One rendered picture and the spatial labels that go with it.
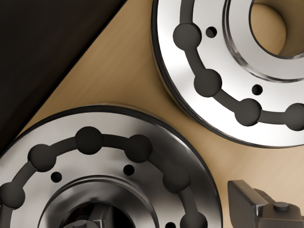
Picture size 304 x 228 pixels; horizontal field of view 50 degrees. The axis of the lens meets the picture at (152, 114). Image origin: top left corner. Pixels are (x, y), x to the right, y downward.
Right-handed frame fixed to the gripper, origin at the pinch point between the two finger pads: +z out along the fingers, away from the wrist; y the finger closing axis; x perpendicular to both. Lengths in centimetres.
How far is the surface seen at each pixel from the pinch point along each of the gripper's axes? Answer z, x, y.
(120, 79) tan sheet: 2.2, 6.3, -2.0
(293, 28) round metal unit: 1.3, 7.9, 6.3
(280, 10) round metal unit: 1.8, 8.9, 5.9
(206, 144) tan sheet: 2.1, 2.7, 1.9
